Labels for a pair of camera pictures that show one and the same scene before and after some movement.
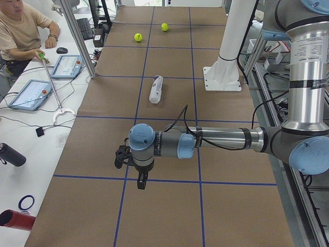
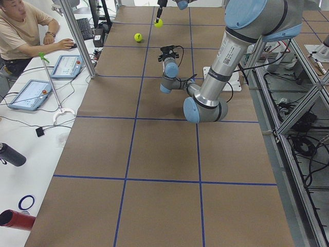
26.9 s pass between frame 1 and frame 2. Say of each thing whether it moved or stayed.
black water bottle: stayed
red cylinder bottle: stayed
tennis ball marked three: stayed
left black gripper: moved
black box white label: stayed
